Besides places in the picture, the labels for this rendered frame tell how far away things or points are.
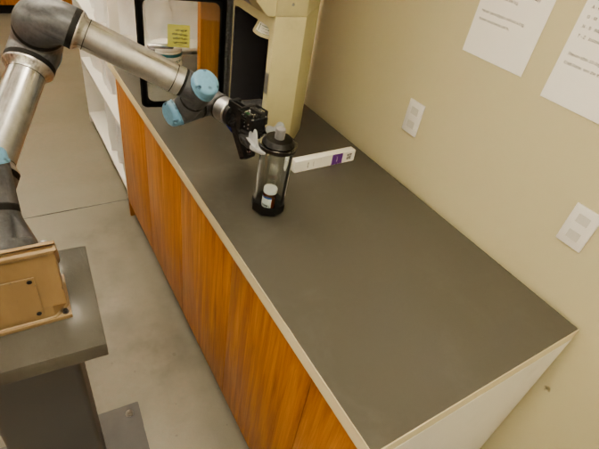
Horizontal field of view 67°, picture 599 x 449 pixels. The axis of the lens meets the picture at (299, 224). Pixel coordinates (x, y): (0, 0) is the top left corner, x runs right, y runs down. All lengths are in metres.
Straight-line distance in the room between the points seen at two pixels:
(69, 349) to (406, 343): 0.73
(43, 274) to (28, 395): 0.34
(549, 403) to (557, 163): 0.71
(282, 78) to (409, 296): 0.81
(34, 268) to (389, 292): 0.81
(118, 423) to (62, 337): 0.97
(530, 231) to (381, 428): 0.73
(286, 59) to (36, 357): 1.08
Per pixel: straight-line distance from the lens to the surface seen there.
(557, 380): 1.56
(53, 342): 1.07
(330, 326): 1.08
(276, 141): 1.23
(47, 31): 1.25
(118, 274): 2.51
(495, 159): 1.44
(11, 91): 1.28
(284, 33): 1.51
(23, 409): 1.28
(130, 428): 1.99
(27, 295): 1.04
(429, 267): 1.33
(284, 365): 1.23
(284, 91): 1.58
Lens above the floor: 1.76
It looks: 38 degrees down
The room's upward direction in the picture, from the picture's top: 11 degrees clockwise
